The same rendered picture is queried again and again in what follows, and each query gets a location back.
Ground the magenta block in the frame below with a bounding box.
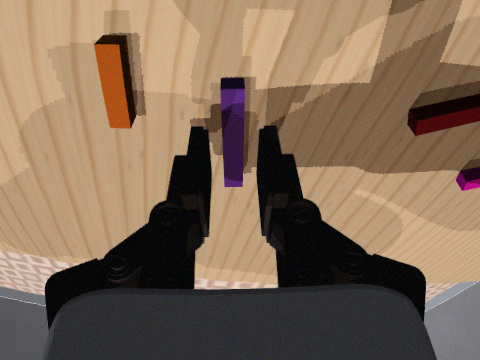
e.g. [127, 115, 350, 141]
[456, 167, 480, 191]

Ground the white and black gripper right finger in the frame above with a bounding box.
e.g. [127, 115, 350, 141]
[256, 126, 426, 322]

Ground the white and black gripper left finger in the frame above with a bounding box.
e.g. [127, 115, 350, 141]
[45, 126, 212, 329]

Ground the orange rod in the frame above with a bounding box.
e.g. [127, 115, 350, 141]
[94, 35, 136, 129]

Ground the red rod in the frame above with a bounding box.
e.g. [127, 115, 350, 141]
[407, 94, 480, 136]

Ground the purple rod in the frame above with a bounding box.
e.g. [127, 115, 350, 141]
[220, 78, 245, 187]

